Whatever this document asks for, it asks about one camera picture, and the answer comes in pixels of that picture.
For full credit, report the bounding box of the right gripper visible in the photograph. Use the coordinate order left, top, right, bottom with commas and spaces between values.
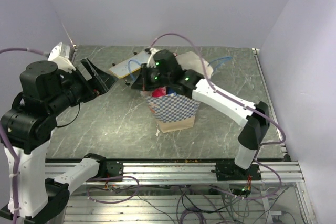
131, 63, 172, 91

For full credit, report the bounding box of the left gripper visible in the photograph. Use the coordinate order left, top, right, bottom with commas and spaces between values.
47, 57, 118, 116

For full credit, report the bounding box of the pink snack packet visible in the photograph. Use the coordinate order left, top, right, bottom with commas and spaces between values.
152, 87, 166, 98

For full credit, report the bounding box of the blue snack packet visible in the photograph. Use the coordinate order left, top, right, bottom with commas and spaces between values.
166, 87, 177, 97

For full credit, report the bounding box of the checkered paper bag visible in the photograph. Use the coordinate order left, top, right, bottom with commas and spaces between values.
140, 52, 214, 134

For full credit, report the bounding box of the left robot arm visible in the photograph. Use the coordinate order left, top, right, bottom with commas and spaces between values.
1, 59, 117, 223

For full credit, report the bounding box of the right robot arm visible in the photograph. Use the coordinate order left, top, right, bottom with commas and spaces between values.
131, 48, 270, 181

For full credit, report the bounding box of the yellow framed whiteboard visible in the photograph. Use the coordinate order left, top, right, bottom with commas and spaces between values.
109, 51, 150, 79

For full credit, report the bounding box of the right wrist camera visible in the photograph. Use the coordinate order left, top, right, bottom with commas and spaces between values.
144, 47, 160, 68

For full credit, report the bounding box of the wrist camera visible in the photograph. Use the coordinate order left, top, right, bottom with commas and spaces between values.
48, 42, 76, 73
144, 47, 160, 68

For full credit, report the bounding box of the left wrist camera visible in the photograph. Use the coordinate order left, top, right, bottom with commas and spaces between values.
48, 42, 76, 73

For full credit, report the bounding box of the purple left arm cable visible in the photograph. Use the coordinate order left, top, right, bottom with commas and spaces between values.
0, 47, 50, 224

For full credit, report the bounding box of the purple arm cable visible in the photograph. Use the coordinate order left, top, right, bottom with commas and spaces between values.
0, 47, 50, 224
150, 33, 287, 200

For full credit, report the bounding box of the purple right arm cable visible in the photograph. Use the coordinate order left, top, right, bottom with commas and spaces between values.
150, 33, 287, 200

